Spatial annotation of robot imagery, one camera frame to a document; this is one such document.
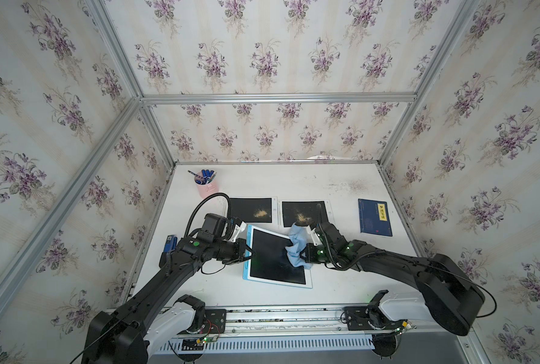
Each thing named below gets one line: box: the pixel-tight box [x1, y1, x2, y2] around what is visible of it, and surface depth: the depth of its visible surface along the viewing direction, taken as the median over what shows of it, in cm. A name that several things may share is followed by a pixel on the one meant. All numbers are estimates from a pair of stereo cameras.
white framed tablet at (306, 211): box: [277, 199, 336, 230], surface depth 103 cm
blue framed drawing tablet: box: [242, 224, 314, 289], surface depth 82 cm
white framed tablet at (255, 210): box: [229, 195, 278, 225], surface depth 103 cm
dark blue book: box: [357, 198, 393, 237], surface depth 100 cm
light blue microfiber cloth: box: [285, 222, 313, 270], surface depth 83 cm
